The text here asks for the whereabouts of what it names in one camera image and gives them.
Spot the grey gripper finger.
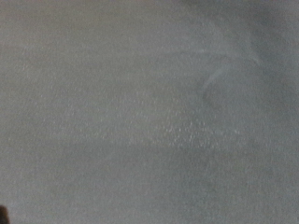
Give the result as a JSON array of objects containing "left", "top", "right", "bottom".
[{"left": 0, "top": 204, "right": 10, "bottom": 224}]

